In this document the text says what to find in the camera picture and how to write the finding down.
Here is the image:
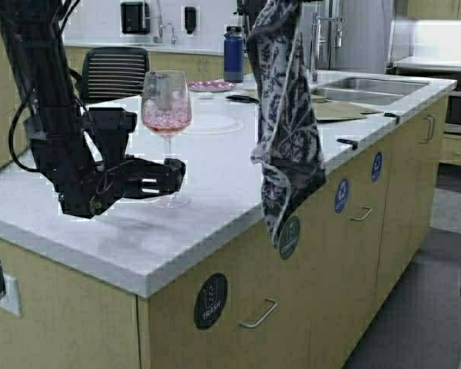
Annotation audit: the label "black flat object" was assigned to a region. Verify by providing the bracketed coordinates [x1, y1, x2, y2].
[226, 95, 259, 104]

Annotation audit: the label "black paper towel dispenser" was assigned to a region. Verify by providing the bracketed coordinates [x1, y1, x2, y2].
[120, 1, 150, 35]

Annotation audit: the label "white round plate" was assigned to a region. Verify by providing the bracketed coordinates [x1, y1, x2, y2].
[184, 113, 244, 135]

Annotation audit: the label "wooden kitchen island cabinet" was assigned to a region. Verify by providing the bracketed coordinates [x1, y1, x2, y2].
[0, 78, 455, 368]

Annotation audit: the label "black counter clip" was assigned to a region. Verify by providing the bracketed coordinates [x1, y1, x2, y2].
[383, 112, 400, 125]
[337, 138, 359, 151]

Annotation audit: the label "middle silver drawer handle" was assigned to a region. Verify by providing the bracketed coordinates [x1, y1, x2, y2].
[350, 206, 373, 222]

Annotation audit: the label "far black counter clip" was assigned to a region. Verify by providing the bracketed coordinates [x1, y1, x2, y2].
[383, 112, 400, 125]

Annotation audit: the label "wine glass with pink liquid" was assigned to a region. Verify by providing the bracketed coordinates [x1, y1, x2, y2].
[141, 71, 194, 210]

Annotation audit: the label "stainless steel refrigerator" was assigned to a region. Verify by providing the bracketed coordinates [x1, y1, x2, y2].
[300, 0, 393, 74]

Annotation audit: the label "far blue recycling sticker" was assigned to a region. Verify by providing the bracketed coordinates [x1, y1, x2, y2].
[371, 151, 383, 183]

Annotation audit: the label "black mesh office chair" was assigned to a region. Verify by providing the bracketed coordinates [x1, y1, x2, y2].
[75, 46, 150, 104]

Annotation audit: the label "stainless steel island sink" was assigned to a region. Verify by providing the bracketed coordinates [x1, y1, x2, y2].
[310, 75, 431, 107]

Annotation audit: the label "blue recycling sticker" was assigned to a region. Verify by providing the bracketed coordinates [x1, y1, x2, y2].
[334, 178, 350, 214]
[371, 151, 383, 183]

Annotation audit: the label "near black counter clip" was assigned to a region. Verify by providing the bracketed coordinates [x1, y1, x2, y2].
[337, 138, 359, 151]

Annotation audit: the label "white side power outlet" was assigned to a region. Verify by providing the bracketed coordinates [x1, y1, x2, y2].
[0, 274, 22, 317]

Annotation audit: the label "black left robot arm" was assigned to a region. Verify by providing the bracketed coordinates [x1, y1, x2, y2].
[0, 1, 186, 218]

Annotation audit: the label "back wall wooden cabinets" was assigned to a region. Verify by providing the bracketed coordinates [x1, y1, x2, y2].
[387, 1, 461, 166]

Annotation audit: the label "grey floral patterned cloth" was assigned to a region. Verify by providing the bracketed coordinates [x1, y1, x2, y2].
[247, 1, 327, 246]

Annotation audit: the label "blue metal water bottle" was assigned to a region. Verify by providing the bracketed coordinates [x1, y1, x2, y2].
[224, 25, 244, 83]

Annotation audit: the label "brown paper sheet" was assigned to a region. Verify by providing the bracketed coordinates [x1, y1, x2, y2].
[313, 101, 382, 123]

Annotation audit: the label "silver drawer handle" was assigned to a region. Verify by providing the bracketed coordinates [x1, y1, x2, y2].
[238, 298, 279, 330]
[421, 114, 436, 144]
[350, 206, 373, 222]

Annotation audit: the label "pink plate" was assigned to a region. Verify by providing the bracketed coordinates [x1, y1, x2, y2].
[187, 80, 236, 93]

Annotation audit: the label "black wall soap dispenser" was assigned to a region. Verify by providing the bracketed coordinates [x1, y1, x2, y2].
[184, 6, 197, 36]

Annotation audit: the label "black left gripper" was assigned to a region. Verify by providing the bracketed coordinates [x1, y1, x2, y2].
[31, 107, 186, 218]

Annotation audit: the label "far silver drawer handle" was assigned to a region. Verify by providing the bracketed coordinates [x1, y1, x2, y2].
[421, 114, 436, 144]

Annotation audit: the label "near blue recycling sticker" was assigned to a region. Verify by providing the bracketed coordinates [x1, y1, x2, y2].
[334, 178, 350, 214]

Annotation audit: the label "green compost sticker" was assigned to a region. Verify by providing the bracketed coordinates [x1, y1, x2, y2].
[278, 216, 300, 260]

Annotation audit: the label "near silver drawer handle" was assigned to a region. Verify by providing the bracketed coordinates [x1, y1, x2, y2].
[238, 298, 279, 330]

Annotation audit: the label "black trash sticker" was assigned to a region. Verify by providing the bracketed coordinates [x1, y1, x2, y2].
[194, 273, 228, 330]

